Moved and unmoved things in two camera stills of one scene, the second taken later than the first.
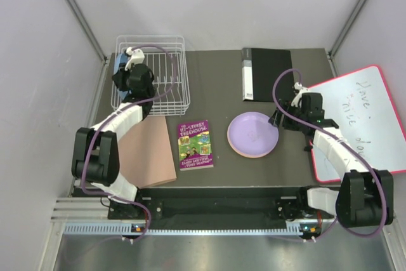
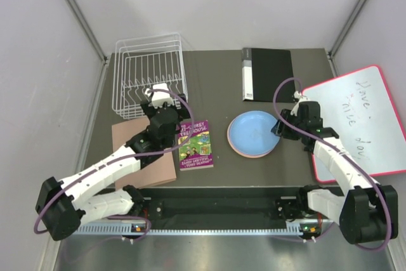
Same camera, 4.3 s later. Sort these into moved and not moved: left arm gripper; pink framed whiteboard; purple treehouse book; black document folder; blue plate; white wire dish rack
Moved: blue plate; left arm gripper
Not moved: pink framed whiteboard; purple treehouse book; black document folder; white wire dish rack
